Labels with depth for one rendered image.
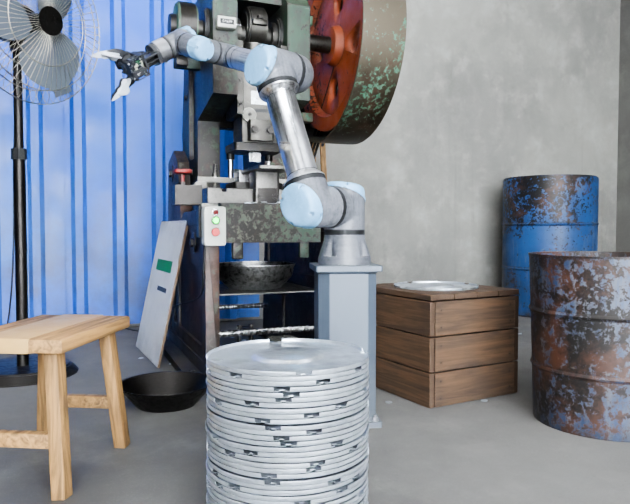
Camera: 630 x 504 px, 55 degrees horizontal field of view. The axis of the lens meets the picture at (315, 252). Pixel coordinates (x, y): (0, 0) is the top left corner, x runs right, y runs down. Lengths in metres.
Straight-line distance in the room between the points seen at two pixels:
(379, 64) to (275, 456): 1.68
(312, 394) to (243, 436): 0.13
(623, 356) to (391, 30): 1.37
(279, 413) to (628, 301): 1.04
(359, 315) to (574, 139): 3.60
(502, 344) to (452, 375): 0.23
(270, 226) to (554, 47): 3.28
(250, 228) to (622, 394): 1.31
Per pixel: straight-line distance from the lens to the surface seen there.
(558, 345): 1.79
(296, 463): 1.03
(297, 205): 1.59
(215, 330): 2.18
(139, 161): 3.55
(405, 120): 4.17
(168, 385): 2.12
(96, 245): 3.52
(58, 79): 2.59
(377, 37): 2.36
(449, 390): 1.98
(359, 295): 1.68
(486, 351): 2.06
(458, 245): 4.35
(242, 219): 2.23
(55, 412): 1.39
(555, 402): 1.84
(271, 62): 1.73
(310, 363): 1.05
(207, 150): 2.64
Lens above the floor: 0.55
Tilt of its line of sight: 2 degrees down
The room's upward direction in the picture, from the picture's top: straight up
